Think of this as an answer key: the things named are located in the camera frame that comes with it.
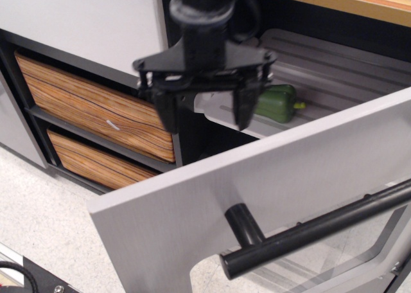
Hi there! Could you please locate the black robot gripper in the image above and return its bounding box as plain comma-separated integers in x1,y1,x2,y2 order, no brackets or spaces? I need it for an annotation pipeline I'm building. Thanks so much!
133,28,277,133

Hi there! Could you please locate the grey oven door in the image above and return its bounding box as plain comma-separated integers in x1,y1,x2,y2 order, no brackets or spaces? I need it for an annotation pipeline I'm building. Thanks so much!
87,89,410,292

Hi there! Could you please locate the black oven door handle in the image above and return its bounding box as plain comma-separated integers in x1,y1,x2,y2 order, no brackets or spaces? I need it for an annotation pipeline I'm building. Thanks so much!
220,179,410,280

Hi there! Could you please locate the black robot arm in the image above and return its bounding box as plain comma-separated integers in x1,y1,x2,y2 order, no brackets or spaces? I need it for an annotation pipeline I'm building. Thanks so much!
133,0,277,134

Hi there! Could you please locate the grey oven rack tray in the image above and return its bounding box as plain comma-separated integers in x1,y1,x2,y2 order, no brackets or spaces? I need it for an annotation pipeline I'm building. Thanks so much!
193,28,411,139

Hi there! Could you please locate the green toy bell pepper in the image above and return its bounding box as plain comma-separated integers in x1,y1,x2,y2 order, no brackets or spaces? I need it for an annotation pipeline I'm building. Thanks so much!
254,84,306,123

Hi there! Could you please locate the upper wood grain drawer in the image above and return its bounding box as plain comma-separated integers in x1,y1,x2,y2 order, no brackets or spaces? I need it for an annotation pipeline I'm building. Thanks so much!
15,51,175,163

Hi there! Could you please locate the wood grain drawer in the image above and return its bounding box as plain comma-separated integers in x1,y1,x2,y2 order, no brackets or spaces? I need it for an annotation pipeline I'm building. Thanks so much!
15,51,175,163
47,130,158,190

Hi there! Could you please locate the lower wood grain drawer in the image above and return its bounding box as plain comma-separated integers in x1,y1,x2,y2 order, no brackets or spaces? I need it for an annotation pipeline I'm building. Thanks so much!
47,130,158,190

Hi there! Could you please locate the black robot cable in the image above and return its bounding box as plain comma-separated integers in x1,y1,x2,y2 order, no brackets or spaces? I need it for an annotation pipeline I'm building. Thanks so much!
229,0,261,42

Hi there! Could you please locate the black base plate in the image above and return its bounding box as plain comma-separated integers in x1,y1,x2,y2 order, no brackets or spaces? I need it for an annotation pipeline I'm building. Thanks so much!
19,255,81,293

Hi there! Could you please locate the black braided cable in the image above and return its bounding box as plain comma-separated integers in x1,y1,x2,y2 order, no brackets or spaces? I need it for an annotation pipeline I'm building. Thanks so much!
0,260,46,293

